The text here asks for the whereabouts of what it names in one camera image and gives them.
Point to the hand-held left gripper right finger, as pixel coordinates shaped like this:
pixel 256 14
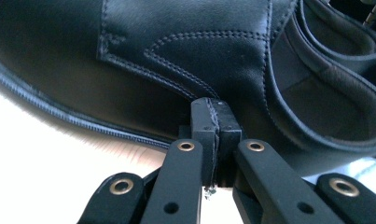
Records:
pixel 269 180

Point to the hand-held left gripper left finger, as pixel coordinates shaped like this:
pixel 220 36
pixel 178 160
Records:
pixel 182 174

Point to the black leather shoe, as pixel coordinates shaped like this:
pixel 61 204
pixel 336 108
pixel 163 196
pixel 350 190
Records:
pixel 83 62

